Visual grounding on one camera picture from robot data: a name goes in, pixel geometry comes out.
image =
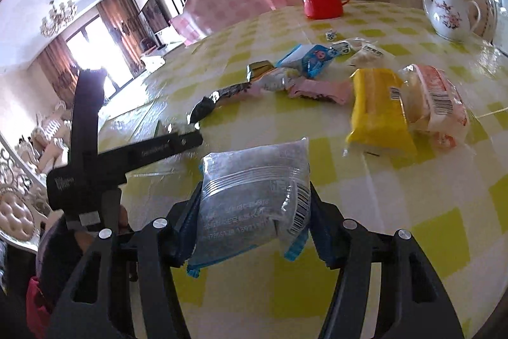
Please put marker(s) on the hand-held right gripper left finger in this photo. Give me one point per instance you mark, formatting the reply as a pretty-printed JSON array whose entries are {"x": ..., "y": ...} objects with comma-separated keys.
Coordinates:
[{"x": 187, "y": 233}]

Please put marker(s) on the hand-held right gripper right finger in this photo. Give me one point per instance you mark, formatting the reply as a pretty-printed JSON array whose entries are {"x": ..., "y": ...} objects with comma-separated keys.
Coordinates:
[{"x": 322, "y": 239}]

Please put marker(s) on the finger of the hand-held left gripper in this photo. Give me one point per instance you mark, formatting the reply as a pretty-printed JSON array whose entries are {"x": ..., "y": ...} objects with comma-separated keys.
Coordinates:
[{"x": 186, "y": 140}]

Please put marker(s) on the grey clear snack packet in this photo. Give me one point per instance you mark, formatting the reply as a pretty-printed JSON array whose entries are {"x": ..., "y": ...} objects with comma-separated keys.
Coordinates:
[{"x": 246, "y": 196}]

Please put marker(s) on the pink brown snack packet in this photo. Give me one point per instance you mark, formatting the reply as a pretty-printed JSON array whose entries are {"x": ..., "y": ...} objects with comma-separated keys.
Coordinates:
[{"x": 329, "y": 90}]

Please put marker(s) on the person's left hand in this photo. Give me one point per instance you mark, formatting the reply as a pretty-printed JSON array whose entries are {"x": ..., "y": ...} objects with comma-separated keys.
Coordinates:
[{"x": 124, "y": 220}]

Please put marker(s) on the black snack packet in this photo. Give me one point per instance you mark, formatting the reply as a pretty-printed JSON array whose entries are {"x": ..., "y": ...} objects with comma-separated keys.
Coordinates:
[{"x": 206, "y": 104}]

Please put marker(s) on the cream sofa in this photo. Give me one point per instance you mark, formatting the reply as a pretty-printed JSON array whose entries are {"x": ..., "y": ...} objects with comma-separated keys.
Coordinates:
[{"x": 49, "y": 140}]

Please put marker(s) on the ornate white chair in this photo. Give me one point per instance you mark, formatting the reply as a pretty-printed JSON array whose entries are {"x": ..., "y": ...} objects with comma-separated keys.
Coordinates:
[{"x": 18, "y": 212}]

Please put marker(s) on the yellow checked tablecloth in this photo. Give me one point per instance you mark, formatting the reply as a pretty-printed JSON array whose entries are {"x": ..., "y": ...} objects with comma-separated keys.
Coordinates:
[{"x": 397, "y": 212}]

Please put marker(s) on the white television cabinet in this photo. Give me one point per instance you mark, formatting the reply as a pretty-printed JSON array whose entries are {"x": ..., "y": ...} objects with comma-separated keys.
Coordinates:
[{"x": 162, "y": 49}]

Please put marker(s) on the green gold snack packet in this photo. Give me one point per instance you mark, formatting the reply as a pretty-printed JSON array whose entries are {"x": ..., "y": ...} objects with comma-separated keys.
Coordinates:
[{"x": 258, "y": 69}]

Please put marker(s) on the clear white snack packet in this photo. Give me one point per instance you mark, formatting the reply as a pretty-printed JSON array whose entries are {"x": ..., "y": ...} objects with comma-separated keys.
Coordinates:
[{"x": 278, "y": 79}]

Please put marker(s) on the brown curtain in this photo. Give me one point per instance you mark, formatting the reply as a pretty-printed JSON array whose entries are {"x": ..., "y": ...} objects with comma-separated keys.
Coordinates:
[
  {"x": 119, "y": 29},
  {"x": 57, "y": 65}
]

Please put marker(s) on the red garment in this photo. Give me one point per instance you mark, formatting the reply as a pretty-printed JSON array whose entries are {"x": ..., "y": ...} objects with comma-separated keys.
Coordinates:
[{"x": 35, "y": 303}]

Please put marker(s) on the television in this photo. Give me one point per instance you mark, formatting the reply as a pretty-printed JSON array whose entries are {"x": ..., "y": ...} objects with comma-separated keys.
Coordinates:
[{"x": 153, "y": 11}]

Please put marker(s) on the yellow snack packet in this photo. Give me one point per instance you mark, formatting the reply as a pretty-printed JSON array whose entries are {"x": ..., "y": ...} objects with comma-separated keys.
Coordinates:
[{"x": 377, "y": 112}]

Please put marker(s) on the pink checked food cover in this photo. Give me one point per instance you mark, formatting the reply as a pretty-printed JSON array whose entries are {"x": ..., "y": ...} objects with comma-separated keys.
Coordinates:
[{"x": 222, "y": 5}]

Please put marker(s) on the blue snack packet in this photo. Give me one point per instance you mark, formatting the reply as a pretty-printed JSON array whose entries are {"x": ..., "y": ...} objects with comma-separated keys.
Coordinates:
[{"x": 313, "y": 59}]

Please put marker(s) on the chandelier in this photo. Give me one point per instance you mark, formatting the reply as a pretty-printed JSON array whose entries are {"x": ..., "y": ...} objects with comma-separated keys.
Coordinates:
[{"x": 57, "y": 19}]

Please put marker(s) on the small wrapped candy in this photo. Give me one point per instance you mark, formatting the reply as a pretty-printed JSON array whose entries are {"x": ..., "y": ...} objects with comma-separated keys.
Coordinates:
[{"x": 330, "y": 35}]

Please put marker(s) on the white orange snack packet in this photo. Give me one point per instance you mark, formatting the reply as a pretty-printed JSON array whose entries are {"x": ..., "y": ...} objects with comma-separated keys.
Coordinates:
[{"x": 436, "y": 96}]

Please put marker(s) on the blue white wrapped candy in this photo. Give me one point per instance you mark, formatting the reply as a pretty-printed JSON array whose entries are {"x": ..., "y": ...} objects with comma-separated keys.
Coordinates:
[{"x": 344, "y": 46}]

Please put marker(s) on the small white snack packet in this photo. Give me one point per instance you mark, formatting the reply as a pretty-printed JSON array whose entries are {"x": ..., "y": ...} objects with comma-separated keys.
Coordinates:
[{"x": 369, "y": 53}]

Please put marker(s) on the white floral teapot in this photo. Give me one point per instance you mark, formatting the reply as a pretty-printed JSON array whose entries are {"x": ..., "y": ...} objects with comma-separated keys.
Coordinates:
[{"x": 448, "y": 13}]

